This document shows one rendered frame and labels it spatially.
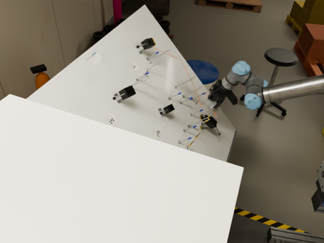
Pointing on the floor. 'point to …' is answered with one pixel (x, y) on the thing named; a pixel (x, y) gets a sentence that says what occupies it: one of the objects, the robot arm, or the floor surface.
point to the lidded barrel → (204, 72)
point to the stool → (291, 58)
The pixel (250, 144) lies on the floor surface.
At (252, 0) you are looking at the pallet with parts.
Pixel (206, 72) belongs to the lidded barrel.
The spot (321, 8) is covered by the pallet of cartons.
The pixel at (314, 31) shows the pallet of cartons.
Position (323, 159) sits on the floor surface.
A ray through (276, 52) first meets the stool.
